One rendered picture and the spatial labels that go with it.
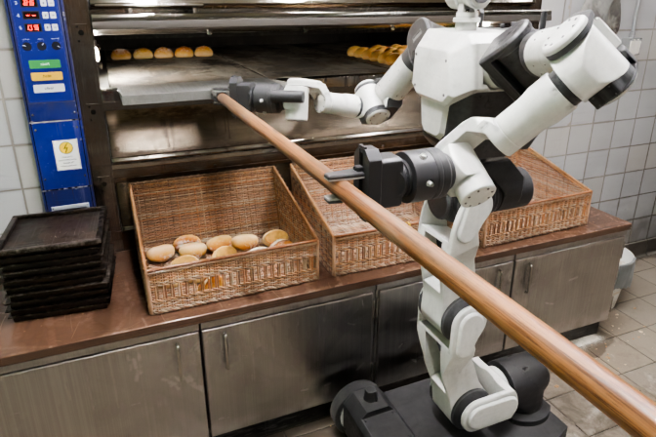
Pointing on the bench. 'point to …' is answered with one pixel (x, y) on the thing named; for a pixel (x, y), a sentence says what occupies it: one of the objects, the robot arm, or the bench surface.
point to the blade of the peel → (131, 95)
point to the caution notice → (66, 154)
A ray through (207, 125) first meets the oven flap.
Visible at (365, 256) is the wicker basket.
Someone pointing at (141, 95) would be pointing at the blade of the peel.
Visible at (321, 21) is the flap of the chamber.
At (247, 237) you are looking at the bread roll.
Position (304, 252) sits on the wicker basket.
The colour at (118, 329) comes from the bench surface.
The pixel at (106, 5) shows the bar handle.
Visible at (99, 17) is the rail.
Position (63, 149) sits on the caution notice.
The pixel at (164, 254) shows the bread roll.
